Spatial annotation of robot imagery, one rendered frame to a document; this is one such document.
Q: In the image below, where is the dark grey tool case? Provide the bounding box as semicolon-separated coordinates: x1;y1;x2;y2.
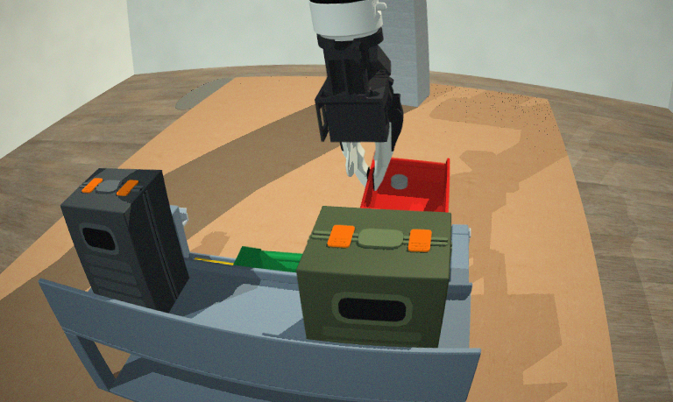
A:
60;168;189;313

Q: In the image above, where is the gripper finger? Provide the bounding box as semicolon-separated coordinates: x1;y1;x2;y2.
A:
372;94;404;191
340;143;370;187

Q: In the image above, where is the green bin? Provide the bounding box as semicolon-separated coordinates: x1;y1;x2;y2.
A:
233;246;303;272

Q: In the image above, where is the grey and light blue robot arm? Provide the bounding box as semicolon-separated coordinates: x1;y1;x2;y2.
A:
309;0;391;76

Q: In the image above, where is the red bin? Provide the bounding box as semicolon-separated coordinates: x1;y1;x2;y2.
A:
360;158;450;212

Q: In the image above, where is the olive green tool case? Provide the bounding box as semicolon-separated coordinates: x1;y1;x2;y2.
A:
296;206;452;348

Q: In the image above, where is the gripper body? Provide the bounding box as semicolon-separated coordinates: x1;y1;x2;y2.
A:
315;27;394;143

